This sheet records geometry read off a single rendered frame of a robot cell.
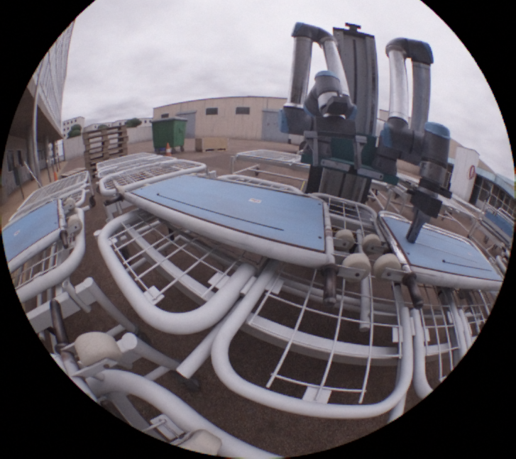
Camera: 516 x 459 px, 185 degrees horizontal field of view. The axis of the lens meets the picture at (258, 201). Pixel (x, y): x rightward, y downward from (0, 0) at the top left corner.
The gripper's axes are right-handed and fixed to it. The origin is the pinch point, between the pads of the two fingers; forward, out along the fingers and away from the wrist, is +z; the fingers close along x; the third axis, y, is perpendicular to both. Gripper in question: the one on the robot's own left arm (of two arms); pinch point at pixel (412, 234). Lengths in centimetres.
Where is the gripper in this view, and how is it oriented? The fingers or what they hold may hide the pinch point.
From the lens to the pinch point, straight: 57.6
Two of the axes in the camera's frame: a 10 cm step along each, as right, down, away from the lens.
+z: -1.1, 9.3, 3.4
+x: -4.9, 2.4, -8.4
